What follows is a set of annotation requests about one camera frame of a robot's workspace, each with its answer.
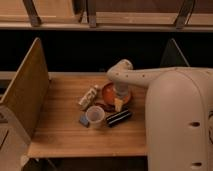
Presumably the yellow sponge gripper tip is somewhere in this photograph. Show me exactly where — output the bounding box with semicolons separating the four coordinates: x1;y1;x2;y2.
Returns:
114;98;123;112

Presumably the orange ceramic bowl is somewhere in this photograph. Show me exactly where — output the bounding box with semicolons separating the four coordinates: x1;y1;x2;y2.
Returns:
102;82;132;106

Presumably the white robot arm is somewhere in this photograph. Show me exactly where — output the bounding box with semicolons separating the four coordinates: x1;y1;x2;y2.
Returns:
107;59;213;171

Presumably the black rectangular box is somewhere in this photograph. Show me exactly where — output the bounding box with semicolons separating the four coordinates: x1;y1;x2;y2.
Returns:
106;109;132;127

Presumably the white plastic cup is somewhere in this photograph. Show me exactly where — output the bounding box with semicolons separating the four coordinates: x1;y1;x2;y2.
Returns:
86;106;105;129

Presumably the small blue block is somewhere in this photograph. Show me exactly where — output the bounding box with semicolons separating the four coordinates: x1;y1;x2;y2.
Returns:
79;115;89;128

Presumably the right dark side panel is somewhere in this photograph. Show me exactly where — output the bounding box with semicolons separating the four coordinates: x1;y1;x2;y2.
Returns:
160;38;190;67

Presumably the left wooden side panel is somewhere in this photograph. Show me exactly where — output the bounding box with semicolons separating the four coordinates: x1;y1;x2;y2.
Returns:
0;38;49;142

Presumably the wooden shelf with brackets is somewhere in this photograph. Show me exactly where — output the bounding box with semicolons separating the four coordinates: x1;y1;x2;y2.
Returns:
0;0;213;32

